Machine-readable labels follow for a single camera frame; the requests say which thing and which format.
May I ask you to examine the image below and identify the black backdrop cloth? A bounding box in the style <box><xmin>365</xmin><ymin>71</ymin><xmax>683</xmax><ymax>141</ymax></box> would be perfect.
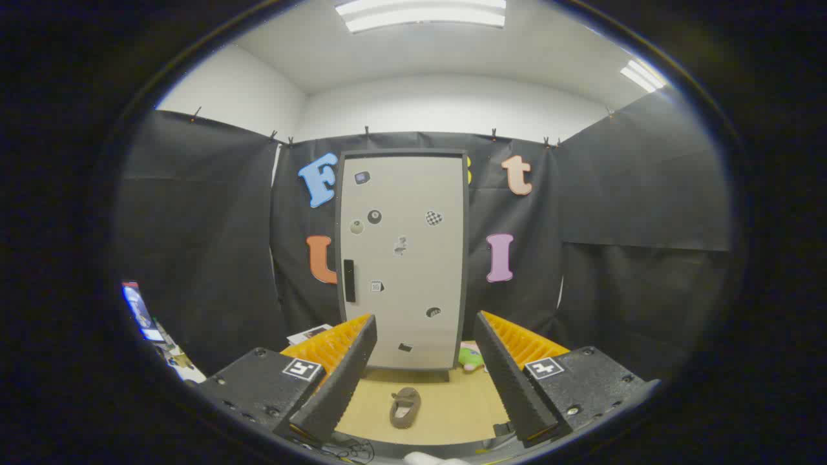
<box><xmin>116</xmin><ymin>87</ymin><xmax>734</xmax><ymax>382</ymax></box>

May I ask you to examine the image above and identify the blue white printed board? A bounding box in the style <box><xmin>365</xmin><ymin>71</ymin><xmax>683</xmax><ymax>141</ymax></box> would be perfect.
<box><xmin>122</xmin><ymin>281</ymin><xmax>165</xmax><ymax>342</ymax></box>

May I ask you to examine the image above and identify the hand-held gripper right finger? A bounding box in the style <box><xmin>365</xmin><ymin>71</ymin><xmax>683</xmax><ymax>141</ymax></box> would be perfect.
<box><xmin>474</xmin><ymin>310</ymin><xmax>661</xmax><ymax>448</ymax></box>

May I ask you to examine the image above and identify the brown fuzzy shoe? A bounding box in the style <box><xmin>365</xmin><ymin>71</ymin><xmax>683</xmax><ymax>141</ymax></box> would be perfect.
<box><xmin>390</xmin><ymin>387</ymin><xmax>422</xmax><ymax>429</ymax></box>

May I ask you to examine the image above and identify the small ceiling light panel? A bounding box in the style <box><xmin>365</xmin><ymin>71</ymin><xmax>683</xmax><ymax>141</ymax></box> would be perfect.
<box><xmin>620</xmin><ymin>59</ymin><xmax>666</xmax><ymax>93</ymax></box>

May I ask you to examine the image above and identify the grey shoe cabinet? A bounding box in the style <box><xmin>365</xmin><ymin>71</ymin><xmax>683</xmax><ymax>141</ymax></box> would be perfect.
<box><xmin>334</xmin><ymin>149</ymin><xmax>470</xmax><ymax>373</ymax></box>

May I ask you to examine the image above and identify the beige shoe cabinet door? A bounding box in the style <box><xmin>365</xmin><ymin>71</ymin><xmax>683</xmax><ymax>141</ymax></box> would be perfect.
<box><xmin>340</xmin><ymin>156</ymin><xmax>465</xmax><ymax>371</ymax></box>

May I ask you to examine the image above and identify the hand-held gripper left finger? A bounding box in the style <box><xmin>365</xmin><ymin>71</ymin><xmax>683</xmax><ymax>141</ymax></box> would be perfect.
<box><xmin>194</xmin><ymin>313</ymin><xmax>379</xmax><ymax>446</ymax></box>

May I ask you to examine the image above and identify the pink green plush toy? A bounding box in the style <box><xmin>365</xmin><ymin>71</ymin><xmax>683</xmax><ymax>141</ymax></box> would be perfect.
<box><xmin>459</xmin><ymin>342</ymin><xmax>487</xmax><ymax>373</ymax></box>

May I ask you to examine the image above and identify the pile of mixed clutter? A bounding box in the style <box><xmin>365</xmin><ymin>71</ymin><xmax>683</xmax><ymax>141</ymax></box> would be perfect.
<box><xmin>154</xmin><ymin>323</ymin><xmax>207</xmax><ymax>383</ymax></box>

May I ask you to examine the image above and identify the long ceiling light panel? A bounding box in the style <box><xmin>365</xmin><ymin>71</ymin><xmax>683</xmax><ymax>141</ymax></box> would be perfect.
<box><xmin>335</xmin><ymin>0</ymin><xmax>507</xmax><ymax>33</ymax></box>

